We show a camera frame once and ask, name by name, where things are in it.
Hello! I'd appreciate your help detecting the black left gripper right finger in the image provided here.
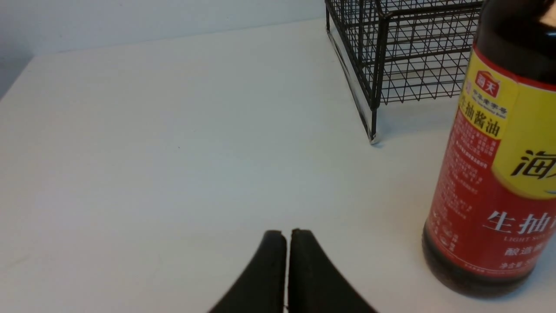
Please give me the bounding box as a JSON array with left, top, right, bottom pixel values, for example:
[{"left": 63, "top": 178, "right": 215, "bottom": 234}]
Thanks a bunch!
[{"left": 288, "top": 229, "right": 376, "bottom": 313}]

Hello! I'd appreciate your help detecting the black wire mesh shelf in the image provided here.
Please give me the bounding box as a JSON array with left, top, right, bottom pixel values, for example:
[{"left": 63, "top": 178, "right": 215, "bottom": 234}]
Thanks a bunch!
[{"left": 324, "top": 0, "right": 483, "bottom": 145}]

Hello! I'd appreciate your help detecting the red label soy sauce bottle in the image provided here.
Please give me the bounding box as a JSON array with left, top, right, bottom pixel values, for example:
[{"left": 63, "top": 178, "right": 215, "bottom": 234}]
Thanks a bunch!
[{"left": 422, "top": 0, "right": 556, "bottom": 298}]

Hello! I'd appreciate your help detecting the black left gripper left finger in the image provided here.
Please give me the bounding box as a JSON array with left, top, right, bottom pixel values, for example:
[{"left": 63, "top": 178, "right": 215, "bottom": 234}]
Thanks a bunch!
[{"left": 210, "top": 230, "right": 287, "bottom": 313}]

